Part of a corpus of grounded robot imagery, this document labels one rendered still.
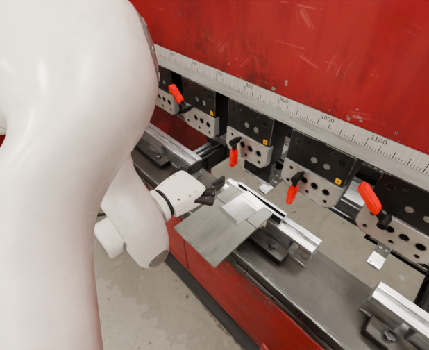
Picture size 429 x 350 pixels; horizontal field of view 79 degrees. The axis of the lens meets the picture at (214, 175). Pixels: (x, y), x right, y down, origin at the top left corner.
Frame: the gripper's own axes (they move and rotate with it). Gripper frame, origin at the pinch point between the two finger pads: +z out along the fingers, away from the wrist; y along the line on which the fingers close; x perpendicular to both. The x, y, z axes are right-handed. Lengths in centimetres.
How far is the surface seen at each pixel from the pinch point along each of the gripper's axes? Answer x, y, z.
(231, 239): -18.8, 10.5, -1.6
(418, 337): -26, 59, 15
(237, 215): -18.5, 5.6, 6.0
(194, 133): -55, -82, 61
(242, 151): 1.4, 0.9, 12.3
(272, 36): 32.5, 5.9, 12.8
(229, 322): -114, 6, 6
